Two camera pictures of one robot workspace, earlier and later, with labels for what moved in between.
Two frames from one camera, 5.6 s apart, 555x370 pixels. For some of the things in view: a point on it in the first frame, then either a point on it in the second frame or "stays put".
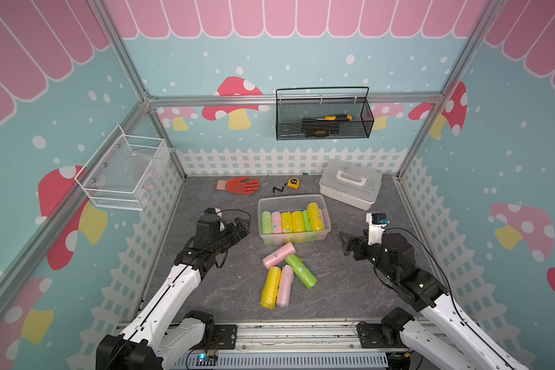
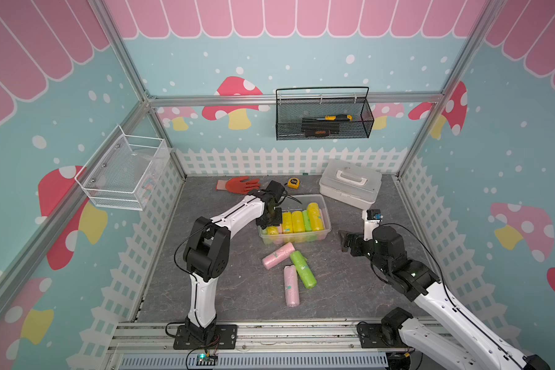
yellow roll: (298, 224) stays put
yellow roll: (270, 288) → (272, 230)
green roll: (307, 223) stays put
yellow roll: (316, 221) stays put
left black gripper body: (230, 237) → (273, 219)
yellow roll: (287, 223) stays put
